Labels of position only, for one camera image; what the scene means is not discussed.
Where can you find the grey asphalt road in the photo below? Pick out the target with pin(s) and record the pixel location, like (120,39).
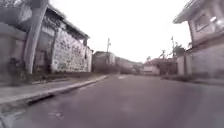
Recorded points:
(133,103)

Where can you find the group of trees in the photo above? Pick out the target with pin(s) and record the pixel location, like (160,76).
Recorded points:
(178,50)

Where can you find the concrete kerb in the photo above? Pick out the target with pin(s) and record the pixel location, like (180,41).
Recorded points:
(76,85)

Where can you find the thin utility pole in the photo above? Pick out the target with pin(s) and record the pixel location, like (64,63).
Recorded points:
(108,45)

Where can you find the small pale building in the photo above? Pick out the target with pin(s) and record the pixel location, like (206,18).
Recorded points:
(150,69)

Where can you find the grey concrete sidewalk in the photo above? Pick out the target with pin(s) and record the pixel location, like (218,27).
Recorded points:
(33,88)

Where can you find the building with pale block wall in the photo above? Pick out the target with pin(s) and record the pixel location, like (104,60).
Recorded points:
(70,53)

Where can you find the thick concrete pole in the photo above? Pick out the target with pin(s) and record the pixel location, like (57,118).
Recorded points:
(35,36)

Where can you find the two-storey house with wall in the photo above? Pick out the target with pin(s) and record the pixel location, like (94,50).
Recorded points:
(206,60)

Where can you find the low grey building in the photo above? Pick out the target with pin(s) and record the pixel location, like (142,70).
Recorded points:
(103,61)

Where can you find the dark bush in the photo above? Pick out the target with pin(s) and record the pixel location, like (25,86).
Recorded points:
(15,70)

